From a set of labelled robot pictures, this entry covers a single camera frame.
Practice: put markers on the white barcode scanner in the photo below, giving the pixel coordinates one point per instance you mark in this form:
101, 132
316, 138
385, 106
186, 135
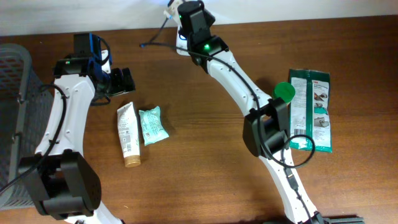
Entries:
181, 43

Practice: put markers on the grey plastic mesh basket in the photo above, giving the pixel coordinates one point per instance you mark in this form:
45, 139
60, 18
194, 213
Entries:
25, 109

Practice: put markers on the green lid jar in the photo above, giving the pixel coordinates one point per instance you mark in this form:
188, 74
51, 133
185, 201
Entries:
285, 91

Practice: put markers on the mint green tissue pack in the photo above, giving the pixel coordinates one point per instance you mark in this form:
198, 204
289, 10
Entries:
152, 128

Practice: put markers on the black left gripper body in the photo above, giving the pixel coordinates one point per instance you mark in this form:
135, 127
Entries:
125, 81

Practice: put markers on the white cream tube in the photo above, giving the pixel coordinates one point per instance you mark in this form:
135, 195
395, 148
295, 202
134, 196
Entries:
128, 132

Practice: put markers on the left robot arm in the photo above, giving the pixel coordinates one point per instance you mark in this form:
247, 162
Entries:
59, 180

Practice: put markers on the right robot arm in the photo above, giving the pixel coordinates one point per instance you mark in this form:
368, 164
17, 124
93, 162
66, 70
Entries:
266, 119

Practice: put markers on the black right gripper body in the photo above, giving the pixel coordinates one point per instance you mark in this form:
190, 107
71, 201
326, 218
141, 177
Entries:
184, 27

